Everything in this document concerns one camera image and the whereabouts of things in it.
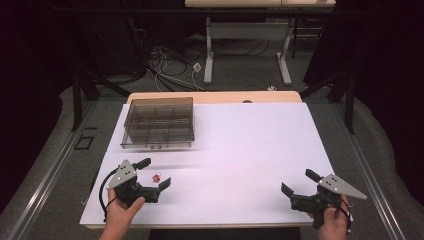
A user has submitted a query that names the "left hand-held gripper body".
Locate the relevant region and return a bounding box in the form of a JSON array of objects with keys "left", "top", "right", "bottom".
[{"left": 106, "top": 159, "right": 160, "bottom": 207}]

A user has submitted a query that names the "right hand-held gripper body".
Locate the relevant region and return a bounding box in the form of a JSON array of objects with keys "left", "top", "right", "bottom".
[{"left": 289, "top": 173, "right": 368, "bottom": 230}]

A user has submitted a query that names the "person's right hand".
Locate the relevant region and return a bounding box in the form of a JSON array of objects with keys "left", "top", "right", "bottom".
[{"left": 307, "top": 194, "right": 353, "bottom": 240}]

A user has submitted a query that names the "person's left hand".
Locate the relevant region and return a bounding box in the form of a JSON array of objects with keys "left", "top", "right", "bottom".
[{"left": 104, "top": 188, "right": 147, "bottom": 232}]

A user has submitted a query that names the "clear brown compartment box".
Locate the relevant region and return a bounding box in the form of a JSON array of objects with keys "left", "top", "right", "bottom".
[{"left": 120, "top": 96, "right": 196, "bottom": 150}]

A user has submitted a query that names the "white table sheet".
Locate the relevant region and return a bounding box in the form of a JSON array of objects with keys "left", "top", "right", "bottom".
[{"left": 79, "top": 102, "right": 335, "bottom": 228}]

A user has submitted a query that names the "black metal stand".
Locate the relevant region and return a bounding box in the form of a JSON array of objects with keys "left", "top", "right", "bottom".
[
  {"left": 70, "top": 68, "right": 132, "bottom": 133},
  {"left": 299, "top": 71, "right": 356, "bottom": 135}
]

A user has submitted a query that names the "dark curtain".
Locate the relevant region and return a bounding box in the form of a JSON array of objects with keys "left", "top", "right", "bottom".
[
  {"left": 0, "top": 0, "right": 83, "bottom": 214},
  {"left": 301, "top": 0, "right": 424, "bottom": 208}
]

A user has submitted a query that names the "white-legged desk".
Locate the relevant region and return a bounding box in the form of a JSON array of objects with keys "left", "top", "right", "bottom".
[{"left": 184, "top": 0, "right": 337, "bottom": 86}]

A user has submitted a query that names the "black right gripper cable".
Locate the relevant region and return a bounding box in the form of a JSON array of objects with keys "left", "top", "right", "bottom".
[{"left": 334, "top": 195, "right": 353, "bottom": 234}]

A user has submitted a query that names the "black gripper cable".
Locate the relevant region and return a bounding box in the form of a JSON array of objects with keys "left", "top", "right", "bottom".
[
  {"left": 334, "top": 195, "right": 353, "bottom": 234},
  {"left": 98, "top": 167, "right": 120, "bottom": 223}
]

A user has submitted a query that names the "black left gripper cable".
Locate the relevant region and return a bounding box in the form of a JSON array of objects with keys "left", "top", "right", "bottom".
[{"left": 98, "top": 167, "right": 120, "bottom": 223}]

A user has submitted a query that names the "metal floor rail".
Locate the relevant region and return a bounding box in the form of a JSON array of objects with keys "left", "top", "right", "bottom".
[
  {"left": 329, "top": 101, "right": 408, "bottom": 240},
  {"left": 6, "top": 99, "right": 98, "bottom": 240}
]

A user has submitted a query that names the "bundle of floor cables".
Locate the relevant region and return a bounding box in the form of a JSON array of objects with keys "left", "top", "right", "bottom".
[{"left": 131, "top": 19, "right": 209, "bottom": 93}]

